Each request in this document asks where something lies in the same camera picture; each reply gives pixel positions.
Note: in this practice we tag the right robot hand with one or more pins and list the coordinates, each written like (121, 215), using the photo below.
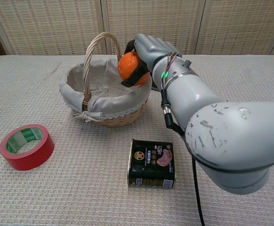
(148, 55)

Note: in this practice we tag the orange fruit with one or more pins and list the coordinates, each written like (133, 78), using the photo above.
(129, 67)

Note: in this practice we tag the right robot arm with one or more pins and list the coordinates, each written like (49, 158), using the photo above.
(221, 131)

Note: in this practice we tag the white fabric-lined basket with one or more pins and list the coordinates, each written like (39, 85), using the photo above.
(103, 99)

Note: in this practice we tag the bamboo folding screen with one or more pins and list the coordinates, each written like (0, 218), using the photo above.
(136, 26)

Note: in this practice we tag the black luncheon meat can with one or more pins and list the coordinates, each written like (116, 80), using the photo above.
(152, 162)

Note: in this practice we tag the white woven tablecloth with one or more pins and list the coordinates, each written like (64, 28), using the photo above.
(80, 153)

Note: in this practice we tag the red tape roll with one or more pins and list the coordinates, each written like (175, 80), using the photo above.
(27, 147)

